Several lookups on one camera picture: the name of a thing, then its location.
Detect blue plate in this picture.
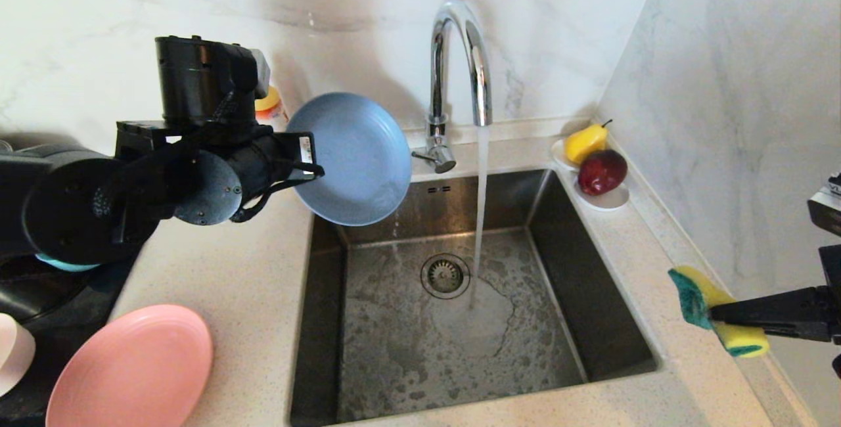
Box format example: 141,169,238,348
286,92,413,227

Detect metal sink drain strainer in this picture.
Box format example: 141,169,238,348
420,254,471,300

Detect large salmon pink plate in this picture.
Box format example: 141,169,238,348
45,304,214,427

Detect black induction cooktop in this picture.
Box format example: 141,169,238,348
0,253,142,427

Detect yellow sponge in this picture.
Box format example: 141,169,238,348
668,265,771,358

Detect white fruit dish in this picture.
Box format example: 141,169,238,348
551,139,630,212

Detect dark red apple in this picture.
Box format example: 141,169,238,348
578,149,628,196

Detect small light pink plate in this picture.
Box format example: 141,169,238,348
0,313,36,396

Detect chrome gooseneck faucet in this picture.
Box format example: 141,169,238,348
413,0,493,175

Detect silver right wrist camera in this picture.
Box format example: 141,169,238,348
807,173,841,237

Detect yellow pear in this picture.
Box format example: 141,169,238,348
564,120,612,166

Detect orange dish soap bottle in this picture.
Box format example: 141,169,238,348
255,85,290,132

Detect teal bowl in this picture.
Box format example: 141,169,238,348
35,253,99,273

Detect stainless steel sink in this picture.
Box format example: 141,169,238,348
290,168,660,426

